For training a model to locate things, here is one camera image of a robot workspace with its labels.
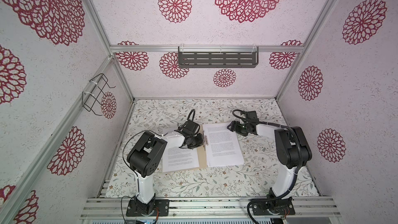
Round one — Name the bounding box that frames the printed paper sheet back wall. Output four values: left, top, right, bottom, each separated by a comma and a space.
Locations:
203, 123, 245, 168

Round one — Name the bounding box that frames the beige file folder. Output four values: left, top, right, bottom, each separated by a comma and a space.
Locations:
161, 123, 246, 174

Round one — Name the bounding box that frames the printed paper sheet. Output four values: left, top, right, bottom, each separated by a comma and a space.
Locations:
162, 128, 200, 173

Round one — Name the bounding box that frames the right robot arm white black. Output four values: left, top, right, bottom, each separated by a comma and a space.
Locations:
227, 121, 312, 199

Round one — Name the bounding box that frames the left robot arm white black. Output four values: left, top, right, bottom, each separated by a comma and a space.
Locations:
125, 120, 203, 205

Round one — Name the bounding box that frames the chrome folder clip mechanism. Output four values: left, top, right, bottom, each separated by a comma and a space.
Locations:
203, 134, 208, 146

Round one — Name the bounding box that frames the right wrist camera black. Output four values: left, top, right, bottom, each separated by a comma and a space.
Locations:
245, 111, 259, 121

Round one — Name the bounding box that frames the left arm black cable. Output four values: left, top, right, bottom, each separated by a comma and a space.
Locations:
119, 108, 197, 224

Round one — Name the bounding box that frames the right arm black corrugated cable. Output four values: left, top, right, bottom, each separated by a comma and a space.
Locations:
231, 108, 308, 224

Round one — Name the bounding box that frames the grey metal wall shelf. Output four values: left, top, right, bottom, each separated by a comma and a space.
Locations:
177, 47, 259, 68

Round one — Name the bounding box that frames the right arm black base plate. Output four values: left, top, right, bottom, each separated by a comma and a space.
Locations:
247, 191, 295, 216

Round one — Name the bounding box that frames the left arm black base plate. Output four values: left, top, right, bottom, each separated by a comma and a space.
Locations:
126, 197, 170, 217

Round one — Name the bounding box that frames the black wire wall rack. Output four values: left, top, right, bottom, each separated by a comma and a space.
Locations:
81, 73, 115, 116

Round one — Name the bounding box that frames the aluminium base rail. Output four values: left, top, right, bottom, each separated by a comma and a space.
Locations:
79, 197, 341, 220

